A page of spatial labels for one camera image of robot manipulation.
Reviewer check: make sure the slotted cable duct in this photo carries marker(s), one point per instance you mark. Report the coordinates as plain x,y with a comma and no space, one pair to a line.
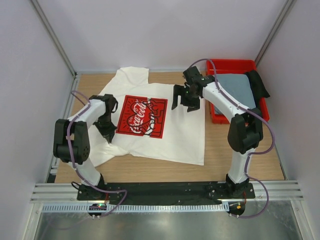
102,208

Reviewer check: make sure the left aluminium frame post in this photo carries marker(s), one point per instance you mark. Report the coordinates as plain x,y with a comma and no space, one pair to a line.
49,29

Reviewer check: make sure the red plastic bin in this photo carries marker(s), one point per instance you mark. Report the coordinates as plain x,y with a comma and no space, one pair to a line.
234,66

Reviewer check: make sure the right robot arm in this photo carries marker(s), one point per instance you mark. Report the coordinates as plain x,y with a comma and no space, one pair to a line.
245,128

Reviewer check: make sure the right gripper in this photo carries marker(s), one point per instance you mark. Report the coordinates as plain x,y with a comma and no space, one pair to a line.
179,90

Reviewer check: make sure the aluminium frame post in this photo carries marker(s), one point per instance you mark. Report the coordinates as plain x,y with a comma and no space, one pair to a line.
279,21
49,29

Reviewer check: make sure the white t shirt red print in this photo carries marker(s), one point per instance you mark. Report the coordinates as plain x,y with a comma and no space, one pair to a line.
146,124

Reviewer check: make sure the black t shirt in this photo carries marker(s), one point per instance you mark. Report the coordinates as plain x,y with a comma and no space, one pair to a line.
259,92

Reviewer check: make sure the right aluminium frame post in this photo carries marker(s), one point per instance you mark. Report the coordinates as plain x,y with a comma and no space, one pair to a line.
279,21

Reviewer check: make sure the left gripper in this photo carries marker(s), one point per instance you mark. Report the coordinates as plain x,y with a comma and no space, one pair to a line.
108,134

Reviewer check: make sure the grey folded t shirt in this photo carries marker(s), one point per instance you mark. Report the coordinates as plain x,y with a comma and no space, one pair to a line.
238,86

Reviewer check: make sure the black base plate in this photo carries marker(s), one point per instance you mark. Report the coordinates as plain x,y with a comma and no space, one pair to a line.
164,193

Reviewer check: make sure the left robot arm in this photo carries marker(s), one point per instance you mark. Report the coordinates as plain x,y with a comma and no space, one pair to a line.
71,143

